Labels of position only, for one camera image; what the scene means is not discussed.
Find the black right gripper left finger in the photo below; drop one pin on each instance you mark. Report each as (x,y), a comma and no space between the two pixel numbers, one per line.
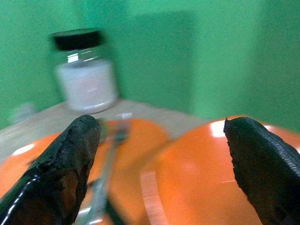
(54,173)

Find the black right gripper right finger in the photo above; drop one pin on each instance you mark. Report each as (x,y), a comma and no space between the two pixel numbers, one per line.
(262,164)

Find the orange plate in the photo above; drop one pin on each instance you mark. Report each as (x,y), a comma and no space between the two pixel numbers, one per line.
(131,152)

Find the glass jar with black lid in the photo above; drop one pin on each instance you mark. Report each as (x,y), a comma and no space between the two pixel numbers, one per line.
(85,70)

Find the orange bowl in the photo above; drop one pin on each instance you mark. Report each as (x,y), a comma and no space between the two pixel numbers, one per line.
(194,178)

